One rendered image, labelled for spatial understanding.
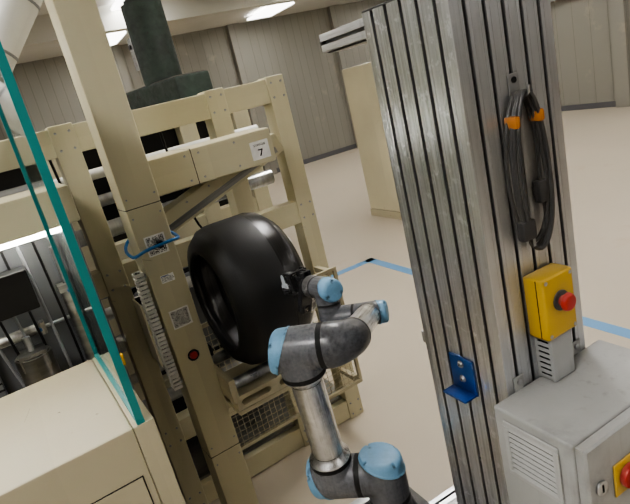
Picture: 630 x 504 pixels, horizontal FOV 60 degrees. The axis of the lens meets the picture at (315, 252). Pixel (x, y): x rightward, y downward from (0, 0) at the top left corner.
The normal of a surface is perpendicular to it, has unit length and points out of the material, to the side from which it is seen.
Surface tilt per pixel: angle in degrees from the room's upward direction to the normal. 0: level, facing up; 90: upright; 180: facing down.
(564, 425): 0
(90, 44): 90
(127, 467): 90
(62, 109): 90
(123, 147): 90
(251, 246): 42
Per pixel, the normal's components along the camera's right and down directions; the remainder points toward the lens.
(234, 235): 0.04, -0.76
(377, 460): -0.11, -0.94
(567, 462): -0.85, 0.33
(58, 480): 0.52, 0.13
